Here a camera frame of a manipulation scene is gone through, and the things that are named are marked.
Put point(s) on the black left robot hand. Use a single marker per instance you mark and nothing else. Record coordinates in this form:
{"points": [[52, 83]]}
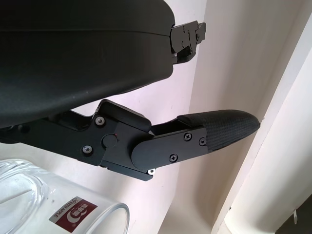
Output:
{"points": [[73, 61]]}

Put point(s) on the clear glass cup red label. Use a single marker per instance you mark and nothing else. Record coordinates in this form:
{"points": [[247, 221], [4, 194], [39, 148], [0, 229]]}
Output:
{"points": [[36, 195]]}

